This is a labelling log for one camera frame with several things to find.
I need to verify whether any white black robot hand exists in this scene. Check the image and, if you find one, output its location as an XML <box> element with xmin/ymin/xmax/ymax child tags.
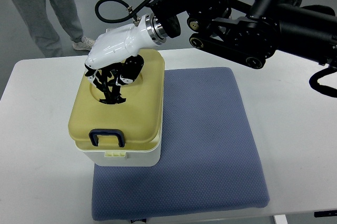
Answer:
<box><xmin>83</xmin><ymin>14</ymin><xmax>168</xmax><ymax>87</ymax></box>

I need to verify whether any yellow storage box lid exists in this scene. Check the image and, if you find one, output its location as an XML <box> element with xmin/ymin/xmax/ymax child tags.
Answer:
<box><xmin>68</xmin><ymin>48</ymin><xmax>166</xmax><ymax>149</ymax></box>

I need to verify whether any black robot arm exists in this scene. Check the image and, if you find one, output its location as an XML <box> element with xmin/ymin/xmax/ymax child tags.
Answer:
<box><xmin>149</xmin><ymin>0</ymin><xmax>336</xmax><ymax>97</ymax></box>

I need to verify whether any white storage box base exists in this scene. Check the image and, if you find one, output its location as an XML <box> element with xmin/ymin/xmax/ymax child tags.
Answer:
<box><xmin>75</xmin><ymin>129</ymin><xmax>162</xmax><ymax>167</ymax></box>

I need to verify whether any white sneaker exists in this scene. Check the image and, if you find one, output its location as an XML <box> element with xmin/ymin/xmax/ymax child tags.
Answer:
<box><xmin>72</xmin><ymin>36</ymin><xmax>95</xmax><ymax>51</ymax></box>

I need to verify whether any person in grey trousers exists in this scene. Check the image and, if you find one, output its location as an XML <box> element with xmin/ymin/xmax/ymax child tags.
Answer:
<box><xmin>12</xmin><ymin>0</ymin><xmax>84</xmax><ymax>57</ymax></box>

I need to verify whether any blue padded mat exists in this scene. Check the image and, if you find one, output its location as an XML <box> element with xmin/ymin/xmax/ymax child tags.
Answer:
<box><xmin>92</xmin><ymin>67</ymin><xmax>270</xmax><ymax>221</ymax></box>

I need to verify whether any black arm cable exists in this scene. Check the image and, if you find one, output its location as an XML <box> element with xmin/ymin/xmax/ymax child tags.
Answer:
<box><xmin>95</xmin><ymin>0</ymin><xmax>156</xmax><ymax>24</ymax></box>

